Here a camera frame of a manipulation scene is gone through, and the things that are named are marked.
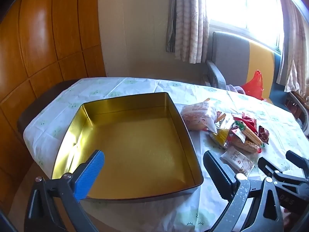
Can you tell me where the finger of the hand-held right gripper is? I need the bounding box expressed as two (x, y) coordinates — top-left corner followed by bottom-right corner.
(285, 150), (309, 172)
(258, 157), (290, 183)

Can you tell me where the purple cloth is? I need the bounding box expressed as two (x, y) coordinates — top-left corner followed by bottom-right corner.
(227, 84), (245, 95)

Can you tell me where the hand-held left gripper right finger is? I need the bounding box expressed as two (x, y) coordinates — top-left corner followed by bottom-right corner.
(203, 150), (284, 232)

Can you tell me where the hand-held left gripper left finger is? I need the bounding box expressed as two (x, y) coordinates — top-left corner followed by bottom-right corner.
(24, 150), (105, 232)

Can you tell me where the wooden wardrobe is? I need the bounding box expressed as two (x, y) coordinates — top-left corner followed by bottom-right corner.
(0, 0), (107, 199)

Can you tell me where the patterned beige curtain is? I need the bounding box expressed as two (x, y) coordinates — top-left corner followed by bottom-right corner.
(165, 0), (209, 63)
(275, 0), (309, 97)

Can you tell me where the window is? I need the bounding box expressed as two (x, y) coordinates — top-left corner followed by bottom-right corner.
(209, 0), (283, 38)

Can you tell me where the red plastic bag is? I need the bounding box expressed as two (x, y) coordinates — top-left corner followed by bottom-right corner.
(241, 70), (265, 101)

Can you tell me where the corn print cracker packet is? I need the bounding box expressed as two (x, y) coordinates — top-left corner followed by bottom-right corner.
(228, 120), (265, 148)

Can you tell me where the dark red snack packet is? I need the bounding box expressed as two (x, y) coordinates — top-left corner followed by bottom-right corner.
(258, 125), (269, 145)

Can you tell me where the cloud print white tablecloth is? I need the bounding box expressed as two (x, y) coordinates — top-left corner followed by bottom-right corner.
(23, 77), (309, 232)

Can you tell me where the grey yellow blue armchair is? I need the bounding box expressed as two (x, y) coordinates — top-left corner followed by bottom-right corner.
(205, 31), (292, 104)

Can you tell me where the gold square tin box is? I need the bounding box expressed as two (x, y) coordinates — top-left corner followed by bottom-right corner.
(51, 92), (204, 200)

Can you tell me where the white and red snack packet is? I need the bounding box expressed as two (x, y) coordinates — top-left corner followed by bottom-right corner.
(220, 146), (255, 176)

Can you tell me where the clear bread packet red print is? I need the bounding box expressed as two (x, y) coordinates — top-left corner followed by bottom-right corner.
(181, 98), (219, 133)

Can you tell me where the yellow and silver snack packet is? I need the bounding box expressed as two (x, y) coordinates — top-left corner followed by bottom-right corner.
(209, 113), (236, 149)

